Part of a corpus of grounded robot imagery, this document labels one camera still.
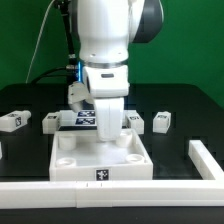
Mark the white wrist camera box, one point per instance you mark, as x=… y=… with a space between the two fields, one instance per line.
x=77 y=94

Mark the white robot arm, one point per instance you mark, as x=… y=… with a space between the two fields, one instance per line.
x=105 y=28

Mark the white part at left edge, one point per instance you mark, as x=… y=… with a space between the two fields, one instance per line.
x=0 y=150

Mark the white L-shaped fence wall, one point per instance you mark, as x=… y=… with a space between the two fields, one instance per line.
x=208 y=191

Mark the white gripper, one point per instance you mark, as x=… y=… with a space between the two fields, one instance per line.
x=107 y=88

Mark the white square tabletop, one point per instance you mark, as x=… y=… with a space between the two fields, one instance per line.
x=81 y=156

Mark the white plate with tags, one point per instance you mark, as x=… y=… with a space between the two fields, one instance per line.
x=88 y=117

